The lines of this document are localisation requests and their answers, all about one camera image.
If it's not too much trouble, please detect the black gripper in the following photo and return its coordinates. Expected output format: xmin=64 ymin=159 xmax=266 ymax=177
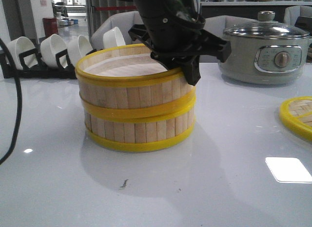
xmin=129 ymin=0 xmax=231 ymax=86

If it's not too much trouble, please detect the bamboo steamer drawer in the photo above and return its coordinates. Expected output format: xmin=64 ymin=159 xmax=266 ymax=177
xmin=84 ymin=97 xmax=196 ymax=152
xmin=76 ymin=44 xmax=196 ymax=119

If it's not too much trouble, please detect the woven bamboo steamer lid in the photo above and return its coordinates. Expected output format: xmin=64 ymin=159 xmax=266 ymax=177
xmin=279 ymin=96 xmax=312 ymax=142

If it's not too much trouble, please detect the grey electric cooking pot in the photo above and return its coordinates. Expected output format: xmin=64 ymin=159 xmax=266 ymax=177
xmin=218 ymin=35 xmax=312 ymax=85

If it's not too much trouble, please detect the dark counter cabinet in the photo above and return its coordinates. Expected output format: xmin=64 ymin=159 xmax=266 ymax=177
xmin=199 ymin=1 xmax=312 ymax=21

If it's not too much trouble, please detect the grey chair left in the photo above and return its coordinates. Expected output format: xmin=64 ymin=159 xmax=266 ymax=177
xmin=90 ymin=10 xmax=144 ymax=50

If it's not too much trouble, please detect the white bowl far right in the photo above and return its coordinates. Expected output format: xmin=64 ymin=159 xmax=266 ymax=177
xmin=103 ymin=27 xmax=126 ymax=49

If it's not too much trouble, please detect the white bowl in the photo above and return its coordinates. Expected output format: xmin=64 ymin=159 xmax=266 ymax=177
xmin=40 ymin=34 xmax=67 ymax=68
xmin=103 ymin=27 xmax=126 ymax=49
xmin=67 ymin=35 xmax=93 ymax=67
xmin=6 ymin=37 xmax=38 ymax=70

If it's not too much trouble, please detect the glass pot lid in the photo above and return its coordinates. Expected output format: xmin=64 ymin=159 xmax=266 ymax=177
xmin=223 ymin=11 xmax=310 ymax=40

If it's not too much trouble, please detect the grey chair far right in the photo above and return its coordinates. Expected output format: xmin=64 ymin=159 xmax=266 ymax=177
xmin=284 ymin=5 xmax=312 ymax=30

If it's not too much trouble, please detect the red bin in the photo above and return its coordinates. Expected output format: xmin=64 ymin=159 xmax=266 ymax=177
xmin=42 ymin=17 xmax=58 ymax=38

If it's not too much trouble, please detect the black bowl rack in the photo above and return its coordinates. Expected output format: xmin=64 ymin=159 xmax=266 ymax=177
xmin=0 ymin=43 xmax=97 ymax=80

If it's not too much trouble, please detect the white bowl far left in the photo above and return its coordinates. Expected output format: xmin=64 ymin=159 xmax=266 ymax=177
xmin=6 ymin=37 xmax=38 ymax=70

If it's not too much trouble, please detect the black cable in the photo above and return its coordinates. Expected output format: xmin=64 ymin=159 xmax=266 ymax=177
xmin=0 ymin=38 xmax=23 ymax=165

